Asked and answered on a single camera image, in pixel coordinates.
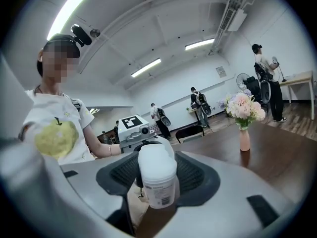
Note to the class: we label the long ceiling light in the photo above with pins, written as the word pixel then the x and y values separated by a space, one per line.
pixel 146 67
pixel 69 6
pixel 199 44

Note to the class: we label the person's white printed shirt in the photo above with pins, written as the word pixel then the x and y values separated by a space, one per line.
pixel 54 118

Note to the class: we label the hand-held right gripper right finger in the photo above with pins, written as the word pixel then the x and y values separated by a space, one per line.
pixel 223 195

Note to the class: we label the wall poster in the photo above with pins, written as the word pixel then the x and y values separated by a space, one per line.
pixel 221 72

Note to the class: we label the pink ribbed vase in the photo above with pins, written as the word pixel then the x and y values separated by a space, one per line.
pixel 244 140

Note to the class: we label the person's head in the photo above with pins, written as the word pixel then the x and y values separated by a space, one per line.
pixel 58 63

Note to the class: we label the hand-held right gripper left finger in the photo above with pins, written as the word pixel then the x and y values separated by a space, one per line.
pixel 86 182

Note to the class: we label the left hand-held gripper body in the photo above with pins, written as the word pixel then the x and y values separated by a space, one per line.
pixel 128 137

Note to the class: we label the round ceiling detector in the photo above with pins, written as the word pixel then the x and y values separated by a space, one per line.
pixel 95 33

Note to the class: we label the small wooden desk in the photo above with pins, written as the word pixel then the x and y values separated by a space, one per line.
pixel 192 110

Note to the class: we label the pastel artificial flower bouquet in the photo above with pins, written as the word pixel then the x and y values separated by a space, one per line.
pixel 244 108

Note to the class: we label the white ceiling air conditioner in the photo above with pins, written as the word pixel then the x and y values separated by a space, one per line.
pixel 236 20

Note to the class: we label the black pedestal fan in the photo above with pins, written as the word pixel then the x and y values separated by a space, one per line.
pixel 242 80

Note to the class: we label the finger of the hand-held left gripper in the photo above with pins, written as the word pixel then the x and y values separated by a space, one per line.
pixel 162 140
pixel 143 142

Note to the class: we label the person's left forearm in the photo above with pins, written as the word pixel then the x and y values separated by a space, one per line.
pixel 99 147

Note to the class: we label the black office chair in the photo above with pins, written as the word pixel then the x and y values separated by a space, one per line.
pixel 250 83

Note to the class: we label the white plastic bottle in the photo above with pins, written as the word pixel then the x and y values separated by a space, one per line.
pixel 158 191

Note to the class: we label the black head camera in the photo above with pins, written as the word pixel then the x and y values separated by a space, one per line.
pixel 81 36

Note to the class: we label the white table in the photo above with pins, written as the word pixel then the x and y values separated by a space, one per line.
pixel 299 79

